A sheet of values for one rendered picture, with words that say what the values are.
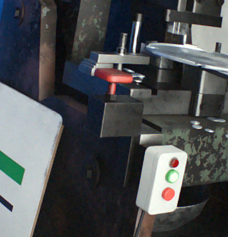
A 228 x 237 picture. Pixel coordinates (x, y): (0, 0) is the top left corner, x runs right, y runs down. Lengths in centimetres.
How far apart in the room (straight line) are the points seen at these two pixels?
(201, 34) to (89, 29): 160
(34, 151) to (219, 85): 50
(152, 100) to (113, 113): 21
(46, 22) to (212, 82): 49
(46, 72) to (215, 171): 52
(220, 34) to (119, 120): 210
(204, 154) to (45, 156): 40
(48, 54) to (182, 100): 41
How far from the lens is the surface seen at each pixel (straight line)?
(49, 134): 173
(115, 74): 136
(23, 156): 182
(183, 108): 163
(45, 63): 182
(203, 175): 162
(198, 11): 165
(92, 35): 182
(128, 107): 139
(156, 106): 158
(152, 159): 138
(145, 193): 140
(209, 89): 163
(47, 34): 183
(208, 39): 340
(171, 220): 174
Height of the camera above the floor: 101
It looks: 14 degrees down
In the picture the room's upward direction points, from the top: 9 degrees clockwise
